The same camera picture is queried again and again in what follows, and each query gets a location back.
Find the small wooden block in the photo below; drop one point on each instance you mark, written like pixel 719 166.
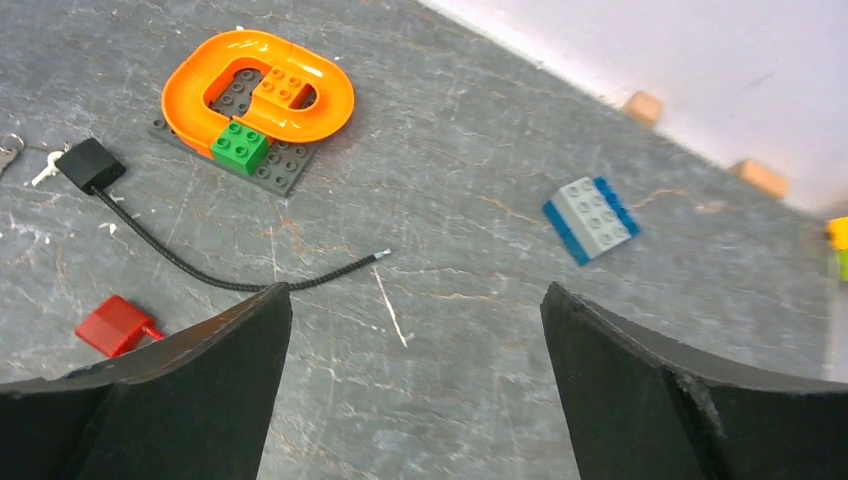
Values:
pixel 644 108
pixel 761 177

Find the red key with cord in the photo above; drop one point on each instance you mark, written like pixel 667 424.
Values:
pixel 117 327

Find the dark flat base plate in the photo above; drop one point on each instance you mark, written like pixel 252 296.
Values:
pixel 285 163

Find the multicolour toy brick stack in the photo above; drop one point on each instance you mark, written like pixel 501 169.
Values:
pixel 836 233

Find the green toy brick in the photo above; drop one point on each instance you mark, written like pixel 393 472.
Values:
pixel 240 148

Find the black key with cord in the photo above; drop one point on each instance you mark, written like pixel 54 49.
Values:
pixel 92 169

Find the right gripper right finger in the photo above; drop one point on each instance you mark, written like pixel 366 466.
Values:
pixel 641 405

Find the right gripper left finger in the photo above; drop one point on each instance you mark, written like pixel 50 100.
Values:
pixel 195 405

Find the brass padlock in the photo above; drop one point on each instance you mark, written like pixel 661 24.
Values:
pixel 10 148

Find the blue toy brick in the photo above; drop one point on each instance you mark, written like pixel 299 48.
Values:
pixel 589 218

